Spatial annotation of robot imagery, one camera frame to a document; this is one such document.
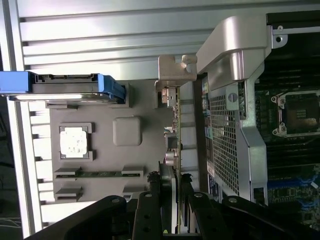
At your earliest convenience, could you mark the grey parts rack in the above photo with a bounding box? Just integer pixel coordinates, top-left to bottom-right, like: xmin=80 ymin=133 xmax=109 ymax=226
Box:
xmin=28 ymin=79 xmax=196 ymax=203

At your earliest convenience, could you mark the silver computer tower case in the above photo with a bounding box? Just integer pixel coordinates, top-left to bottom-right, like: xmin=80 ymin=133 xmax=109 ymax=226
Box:
xmin=191 ymin=12 xmax=320 ymax=208

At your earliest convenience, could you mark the green RAM stick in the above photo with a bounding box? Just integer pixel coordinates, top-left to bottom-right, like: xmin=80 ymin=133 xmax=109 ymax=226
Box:
xmin=55 ymin=170 xmax=141 ymax=179

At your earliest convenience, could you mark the silver CPU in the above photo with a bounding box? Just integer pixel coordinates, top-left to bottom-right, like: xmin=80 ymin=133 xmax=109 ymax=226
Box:
xmin=59 ymin=125 xmax=90 ymax=159

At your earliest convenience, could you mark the CPU socket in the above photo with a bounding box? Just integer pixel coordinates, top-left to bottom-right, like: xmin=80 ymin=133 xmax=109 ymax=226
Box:
xmin=271 ymin=91 xmax=320 ymax=138

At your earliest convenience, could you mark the hard disk in blue carrier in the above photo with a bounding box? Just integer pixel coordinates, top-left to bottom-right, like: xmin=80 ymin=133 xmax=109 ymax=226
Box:
xmin=0 ymin=70 xmax=126 ymax=105

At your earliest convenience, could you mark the green motherboard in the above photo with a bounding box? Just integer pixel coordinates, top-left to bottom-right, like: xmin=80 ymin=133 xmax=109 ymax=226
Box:
xmin=254 ymin=72 xmax=320 ymax=227

